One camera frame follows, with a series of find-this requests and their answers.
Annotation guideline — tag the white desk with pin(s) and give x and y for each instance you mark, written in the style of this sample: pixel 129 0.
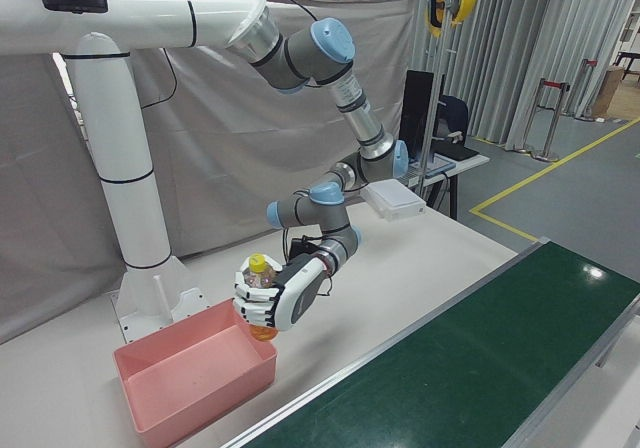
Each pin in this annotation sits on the white desk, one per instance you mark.
pixel 465 160

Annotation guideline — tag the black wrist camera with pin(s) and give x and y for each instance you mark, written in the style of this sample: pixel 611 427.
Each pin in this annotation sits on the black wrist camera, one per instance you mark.
pixel 301 248

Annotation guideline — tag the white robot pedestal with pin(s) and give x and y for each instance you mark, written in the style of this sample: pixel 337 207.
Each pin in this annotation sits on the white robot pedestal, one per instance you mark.
pixel 125 168

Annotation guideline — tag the dark office chair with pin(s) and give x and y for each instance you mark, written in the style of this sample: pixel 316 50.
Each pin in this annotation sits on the dark office chair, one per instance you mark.
pixel 452 113

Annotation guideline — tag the orange drink bottle yellow cap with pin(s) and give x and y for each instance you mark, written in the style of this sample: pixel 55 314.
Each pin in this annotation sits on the orange drink bottle yellow cap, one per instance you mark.
pixel 257 264

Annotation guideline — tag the green conveyor belt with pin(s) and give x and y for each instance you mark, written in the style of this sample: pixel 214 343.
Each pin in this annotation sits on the green conveyor belt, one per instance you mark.
pixel 450 358

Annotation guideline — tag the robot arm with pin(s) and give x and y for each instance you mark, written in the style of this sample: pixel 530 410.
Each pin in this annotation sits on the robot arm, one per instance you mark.
pixel 370 128

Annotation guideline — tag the silver stanchion post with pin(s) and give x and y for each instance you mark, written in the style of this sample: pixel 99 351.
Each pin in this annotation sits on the silver stanchion post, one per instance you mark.
pixel 550 118
pixel 587 88

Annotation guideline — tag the pleated grey curtain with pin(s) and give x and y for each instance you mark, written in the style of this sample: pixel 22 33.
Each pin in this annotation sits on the pleated grey curtain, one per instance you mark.
pixel 500 68

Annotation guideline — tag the white flat box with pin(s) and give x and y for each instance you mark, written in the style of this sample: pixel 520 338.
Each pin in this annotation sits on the white flat box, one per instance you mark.
pixel 395 198

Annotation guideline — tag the black flat screen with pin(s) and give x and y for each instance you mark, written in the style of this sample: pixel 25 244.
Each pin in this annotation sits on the black flat screen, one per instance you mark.
pixel 417 113

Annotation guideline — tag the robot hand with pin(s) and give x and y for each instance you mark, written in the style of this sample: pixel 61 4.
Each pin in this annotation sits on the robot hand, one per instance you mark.
pixel 300 293

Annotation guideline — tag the pink plastic basket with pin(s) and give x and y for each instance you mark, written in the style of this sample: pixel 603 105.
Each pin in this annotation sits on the pink plastic basket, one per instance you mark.
pixel 190 383

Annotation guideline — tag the grey fabric backdrop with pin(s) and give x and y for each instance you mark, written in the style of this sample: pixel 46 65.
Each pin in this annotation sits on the grey fabric backdrop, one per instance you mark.
pixel 225 133

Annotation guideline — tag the cardboard box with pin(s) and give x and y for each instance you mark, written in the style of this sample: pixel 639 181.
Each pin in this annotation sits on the cardboard box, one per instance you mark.
pixel 612 88

